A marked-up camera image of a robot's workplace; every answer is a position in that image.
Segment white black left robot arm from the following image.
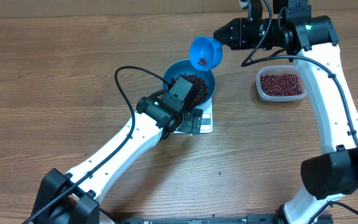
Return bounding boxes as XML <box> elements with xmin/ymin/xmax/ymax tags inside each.
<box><xmin>27</xmin><ymin>75</ymin><xmax>206</xmax><ymax>224</ymax></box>

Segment clear plastic container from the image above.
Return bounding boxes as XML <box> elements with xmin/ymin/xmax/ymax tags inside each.
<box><xmin>255</xmin><ymin>65</ymin><xmax>307</xmax><ymax>103</ymax></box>

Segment blue metal bowl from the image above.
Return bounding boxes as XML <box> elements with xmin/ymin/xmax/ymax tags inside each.
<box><xmin>163</xmin><ymin>59</ymin><xmax>216</xmax><ymax>108</ymax></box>

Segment red beans in bowl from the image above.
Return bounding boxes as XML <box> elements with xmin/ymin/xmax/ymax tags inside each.
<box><xmin>182</xmin><ymin>74</ymin><xmax>208</xmax><ymax>106</ymax></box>

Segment red beans in scoop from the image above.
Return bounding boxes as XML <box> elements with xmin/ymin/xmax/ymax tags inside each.
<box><xmin>198</xmin><ymin>57</ymin><xmax>208</xmax><ymax>66</ymax></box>

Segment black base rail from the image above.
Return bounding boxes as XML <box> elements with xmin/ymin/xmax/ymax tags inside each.
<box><xmin>110</xmin><ymin>213</ymin><xmax>334</xmax><ymax>224</ymax></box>

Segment white kitchen scale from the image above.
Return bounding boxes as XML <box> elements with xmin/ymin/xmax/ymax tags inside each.
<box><xmin>174</xmin><ymin>99</ymin><xmax>213</xmax><ymax>134</ymax></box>

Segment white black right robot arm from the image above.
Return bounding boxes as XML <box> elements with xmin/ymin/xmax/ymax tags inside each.
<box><xmin>213</xmin><ymin>0</ymin><xmax>358</xmax><ymax>223</ymax></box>

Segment blue plastic measuring scoop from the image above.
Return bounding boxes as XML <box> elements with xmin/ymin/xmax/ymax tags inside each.
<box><xmin>189</xmin><ymin>36</ymin><xmax>223</xmax><ymax>71</ymax></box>

